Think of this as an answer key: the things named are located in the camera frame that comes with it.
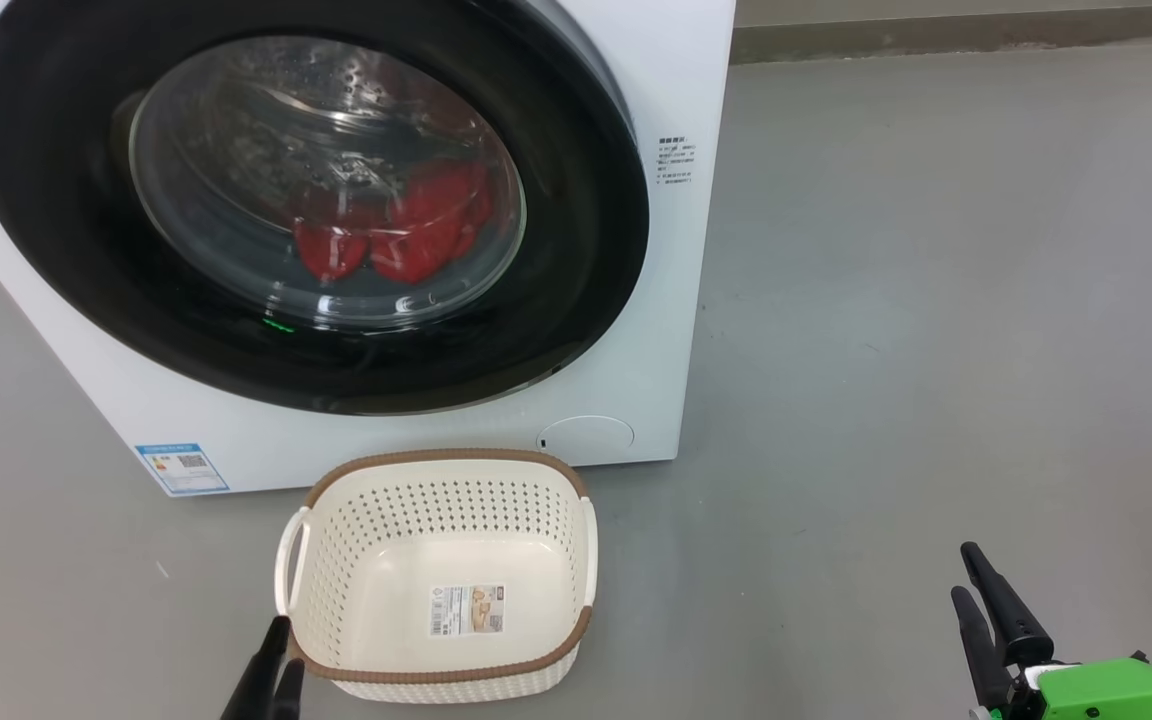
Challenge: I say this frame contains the red and white garment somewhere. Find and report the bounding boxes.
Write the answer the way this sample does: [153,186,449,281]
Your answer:
[293,160,493,284]

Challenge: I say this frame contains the black round glass washer door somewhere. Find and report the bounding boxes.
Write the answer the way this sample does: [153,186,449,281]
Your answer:
[0,0,650,416]

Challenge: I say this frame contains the round white filter cover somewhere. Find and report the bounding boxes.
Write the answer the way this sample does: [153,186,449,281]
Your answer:
[538,415,635,466]

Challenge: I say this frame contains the printed product label sticker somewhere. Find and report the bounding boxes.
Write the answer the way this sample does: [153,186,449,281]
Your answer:
[429,585,507,638]

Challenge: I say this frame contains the white front-load washing machine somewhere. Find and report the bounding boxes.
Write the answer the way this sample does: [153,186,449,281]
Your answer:
[0,0,737,498]

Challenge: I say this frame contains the blue energy label sticker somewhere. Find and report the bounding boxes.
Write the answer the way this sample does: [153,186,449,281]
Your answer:
[134,442,230,496]

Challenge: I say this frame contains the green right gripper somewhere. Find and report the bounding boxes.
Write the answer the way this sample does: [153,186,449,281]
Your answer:
[951,541,1152,720]

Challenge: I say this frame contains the cream perforated basket brown rim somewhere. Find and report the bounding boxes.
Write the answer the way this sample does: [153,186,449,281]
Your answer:
[274,449,599,704]

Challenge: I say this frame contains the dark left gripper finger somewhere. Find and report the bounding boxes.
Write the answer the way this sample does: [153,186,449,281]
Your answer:
[222,615,290,720]
[270,658,308,720]

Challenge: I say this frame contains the grey wall baseboard strip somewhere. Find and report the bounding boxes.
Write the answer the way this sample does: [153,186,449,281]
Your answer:
[731,5,1152,66]

